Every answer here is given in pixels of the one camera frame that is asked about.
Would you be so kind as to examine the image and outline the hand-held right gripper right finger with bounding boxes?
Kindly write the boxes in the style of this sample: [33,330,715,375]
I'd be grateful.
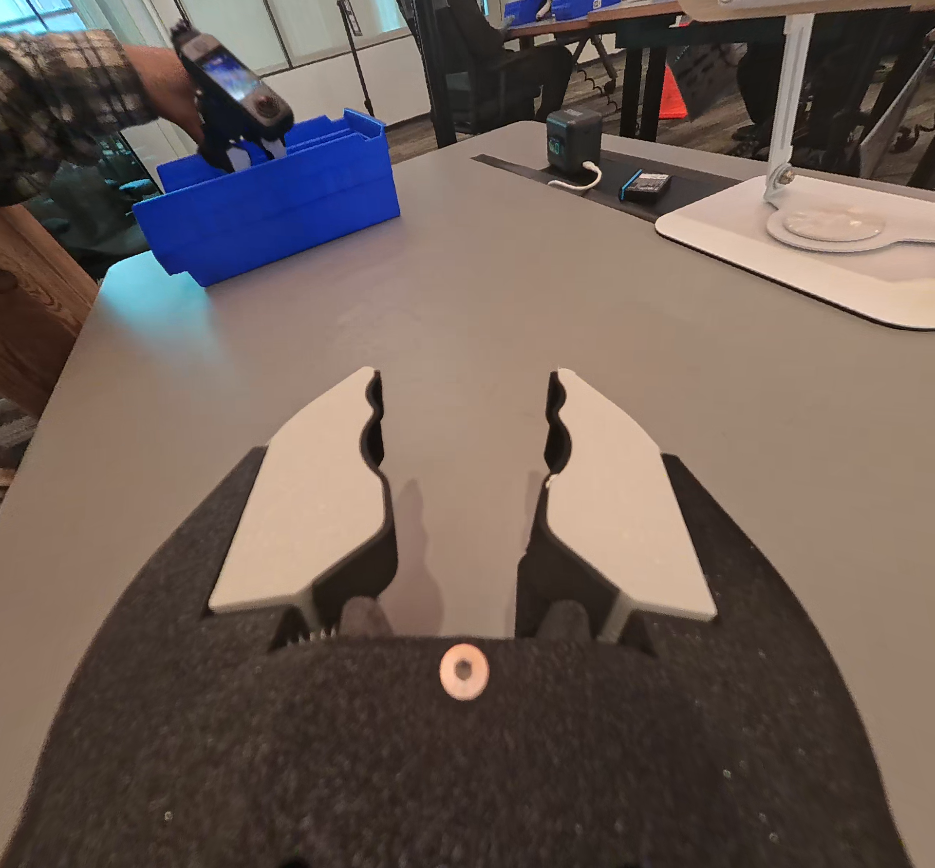
[522,367,719,644]

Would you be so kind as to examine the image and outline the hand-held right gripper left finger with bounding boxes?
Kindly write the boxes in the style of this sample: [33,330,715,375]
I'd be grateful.
[208,367,400,615]

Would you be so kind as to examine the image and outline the blue plastic bin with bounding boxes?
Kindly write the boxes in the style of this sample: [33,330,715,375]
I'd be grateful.
[131,108,402,289]

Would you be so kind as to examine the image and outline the person's left forearm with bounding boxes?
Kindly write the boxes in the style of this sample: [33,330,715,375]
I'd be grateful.
[0,28,158,208]

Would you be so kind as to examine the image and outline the person's left hand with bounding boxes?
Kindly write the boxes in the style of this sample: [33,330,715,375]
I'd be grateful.
[123,42,207,146]

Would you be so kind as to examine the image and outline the black charger case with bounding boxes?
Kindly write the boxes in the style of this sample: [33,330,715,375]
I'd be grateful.
[545,108,604,176]

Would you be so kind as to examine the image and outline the white board stand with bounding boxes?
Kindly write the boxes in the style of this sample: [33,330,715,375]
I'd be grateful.
[655,12,935,332]

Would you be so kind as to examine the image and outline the wooden office desk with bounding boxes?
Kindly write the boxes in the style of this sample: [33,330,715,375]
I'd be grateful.
[504,0,688,146]

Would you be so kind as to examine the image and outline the orange traffic cone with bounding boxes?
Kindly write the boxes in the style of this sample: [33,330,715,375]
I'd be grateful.
[659,68,692,121]

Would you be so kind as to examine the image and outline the white charging cable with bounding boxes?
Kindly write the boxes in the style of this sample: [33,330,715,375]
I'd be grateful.
[548,161,604,191]

